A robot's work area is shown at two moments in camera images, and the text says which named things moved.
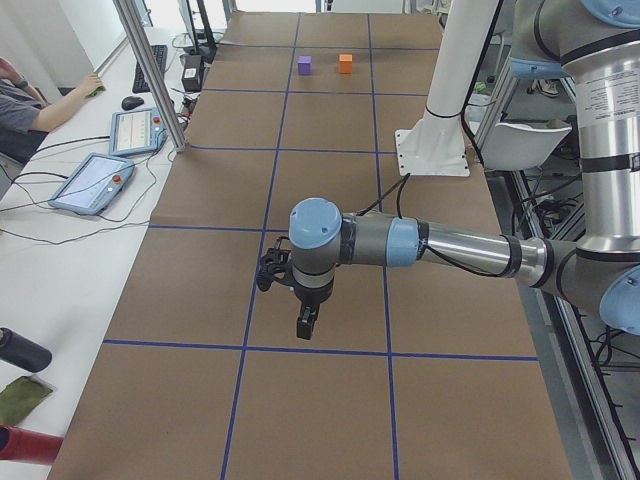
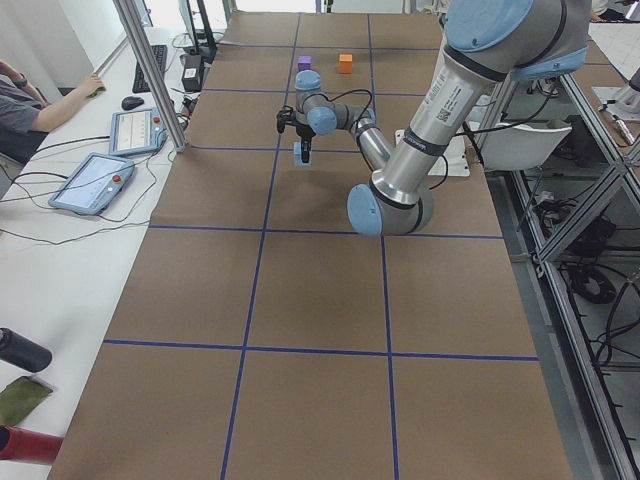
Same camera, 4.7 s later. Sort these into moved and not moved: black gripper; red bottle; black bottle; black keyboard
Moved: black gripper
Not moved: red bottle; black bottle; black keyboard
